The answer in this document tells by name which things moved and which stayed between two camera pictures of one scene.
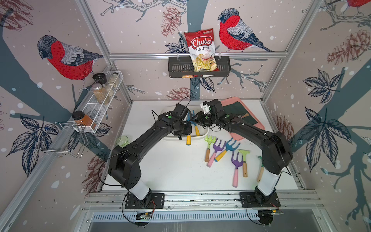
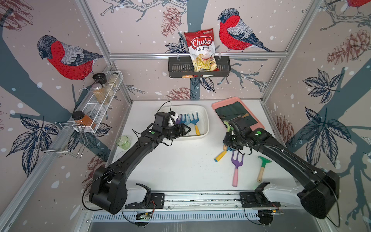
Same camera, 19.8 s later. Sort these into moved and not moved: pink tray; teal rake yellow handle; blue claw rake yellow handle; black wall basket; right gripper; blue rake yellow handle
Moved: right gripper; blue rake yellow handle
Not moved: black wall basket; blue claw rake yellow handle; pink tray; teal rake yellow handle
